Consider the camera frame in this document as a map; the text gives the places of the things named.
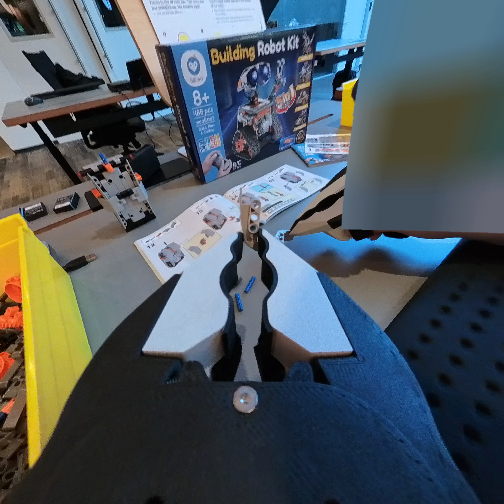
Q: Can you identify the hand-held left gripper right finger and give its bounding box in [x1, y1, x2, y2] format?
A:
[254, 229, 354, 382]

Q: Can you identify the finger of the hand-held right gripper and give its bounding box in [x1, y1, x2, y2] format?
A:
[288, 206, 352, 242]
[291, 169, 347, 234]

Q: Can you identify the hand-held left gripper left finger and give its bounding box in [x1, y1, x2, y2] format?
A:
[142, 232, 245, 382]

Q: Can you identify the grey curved panel brick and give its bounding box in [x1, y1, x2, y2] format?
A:
[239, 188, 264, 253]

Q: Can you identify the yellow plastic bin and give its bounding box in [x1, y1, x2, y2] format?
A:
[340, 78, 360, 127]
[0, 214, 94, 468]

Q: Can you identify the pile of assorted bricks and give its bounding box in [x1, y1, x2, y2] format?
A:
[0, 276, 27, 469]

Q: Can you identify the office desk with black legs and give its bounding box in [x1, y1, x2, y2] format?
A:
[1, 84, 160, 186]
[315, 39, 368, 73]

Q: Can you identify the blue cover booklet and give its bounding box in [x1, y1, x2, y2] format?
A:
[292, 143, 350, 168]

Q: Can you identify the white printed sheet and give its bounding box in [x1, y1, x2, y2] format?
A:
[305, 133, 351, 155]

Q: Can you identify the open instruction booklet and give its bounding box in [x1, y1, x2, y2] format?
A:
[134, 165, 330, 283]

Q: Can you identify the black backpack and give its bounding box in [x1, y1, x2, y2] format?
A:
[332, 70, 357, 101]

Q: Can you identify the partly built robot model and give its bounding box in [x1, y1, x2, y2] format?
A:
[78, 153, 157, 232]

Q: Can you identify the blue robot kit box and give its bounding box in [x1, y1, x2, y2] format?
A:
[155, 25, 319, 184]

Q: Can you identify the black rectangular box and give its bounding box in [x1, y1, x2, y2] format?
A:
[126, 144, 162, 189]

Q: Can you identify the black perforated panel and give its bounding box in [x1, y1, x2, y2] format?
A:
[385, 239, 504, 504]

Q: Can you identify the brown wooden strip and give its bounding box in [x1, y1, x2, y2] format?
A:
[28, 208, 97, 234]

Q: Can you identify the small black battery pack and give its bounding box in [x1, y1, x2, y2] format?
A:
[52, 192, 80, 214]
[19, 202, 49, 222]

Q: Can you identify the wooden poster board stand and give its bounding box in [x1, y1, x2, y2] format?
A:
[114, 0, 268, 159]

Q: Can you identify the black laptop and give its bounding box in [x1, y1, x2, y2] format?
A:
[125, 58, 155, 90]

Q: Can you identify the black keyboard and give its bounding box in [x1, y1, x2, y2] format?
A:
[29, 81, 106, 100]

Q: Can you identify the black office chair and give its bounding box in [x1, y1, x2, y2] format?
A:
[22, 50, 147, 155]

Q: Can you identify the black usb cable plug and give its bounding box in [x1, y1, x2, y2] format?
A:
[62, 253, 98, 273]

